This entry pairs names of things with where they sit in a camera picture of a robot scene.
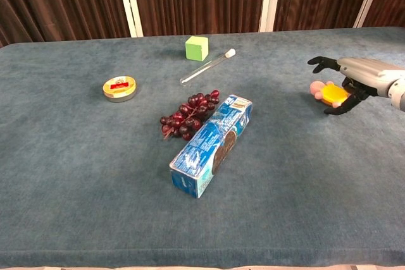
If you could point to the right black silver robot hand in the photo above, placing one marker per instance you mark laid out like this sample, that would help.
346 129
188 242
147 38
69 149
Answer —
367 74

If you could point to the pink yellow toy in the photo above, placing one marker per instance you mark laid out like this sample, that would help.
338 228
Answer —
332 93

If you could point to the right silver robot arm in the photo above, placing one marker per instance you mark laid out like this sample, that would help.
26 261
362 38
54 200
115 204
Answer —
398 94

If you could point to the glass test tube white cap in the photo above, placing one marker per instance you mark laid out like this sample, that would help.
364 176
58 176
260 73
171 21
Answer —
205 67

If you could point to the green foam cube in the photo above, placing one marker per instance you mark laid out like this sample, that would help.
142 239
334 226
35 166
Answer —
196 49

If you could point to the blue cookie box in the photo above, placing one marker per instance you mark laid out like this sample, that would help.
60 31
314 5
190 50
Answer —
202 150

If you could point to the dark red grape bunch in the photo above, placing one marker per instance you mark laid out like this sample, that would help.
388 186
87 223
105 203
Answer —
190 115

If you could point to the round gold red tin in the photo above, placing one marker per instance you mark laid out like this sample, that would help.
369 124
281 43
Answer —
119 88

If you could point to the blue table cloth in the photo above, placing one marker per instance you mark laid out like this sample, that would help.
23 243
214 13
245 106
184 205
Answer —
95 172

